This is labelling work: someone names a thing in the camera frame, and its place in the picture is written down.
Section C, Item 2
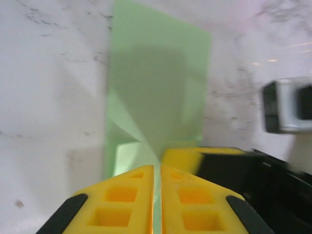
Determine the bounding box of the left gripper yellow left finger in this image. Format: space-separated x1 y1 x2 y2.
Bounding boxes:
36 165 155 234

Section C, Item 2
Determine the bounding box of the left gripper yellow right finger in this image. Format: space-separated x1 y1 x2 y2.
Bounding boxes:
159 165 274 234

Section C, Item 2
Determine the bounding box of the green paper sheet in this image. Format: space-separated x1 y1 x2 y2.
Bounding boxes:
102 0 212 178

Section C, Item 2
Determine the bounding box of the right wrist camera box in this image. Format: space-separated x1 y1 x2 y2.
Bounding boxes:
262 77 312 134

